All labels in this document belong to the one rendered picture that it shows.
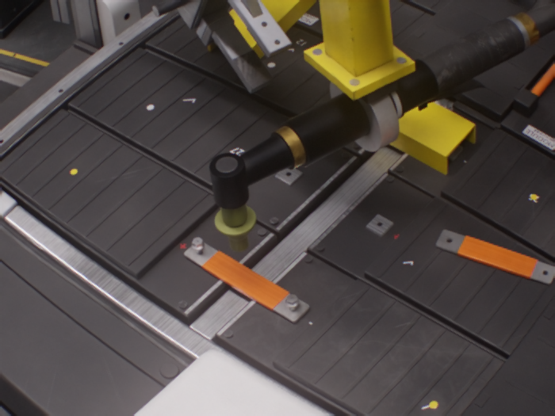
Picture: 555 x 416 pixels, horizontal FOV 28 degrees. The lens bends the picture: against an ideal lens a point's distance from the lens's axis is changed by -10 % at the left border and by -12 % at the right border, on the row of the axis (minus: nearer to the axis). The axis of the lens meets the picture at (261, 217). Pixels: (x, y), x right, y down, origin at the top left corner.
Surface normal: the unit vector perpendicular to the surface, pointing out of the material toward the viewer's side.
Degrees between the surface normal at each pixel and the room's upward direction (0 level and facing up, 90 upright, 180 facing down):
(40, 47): 0
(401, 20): 0
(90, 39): 90
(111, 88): 0
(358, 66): 90
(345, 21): 90
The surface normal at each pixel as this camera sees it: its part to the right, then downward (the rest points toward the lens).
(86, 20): -0.65, 0.59
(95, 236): -0.10, -0.68
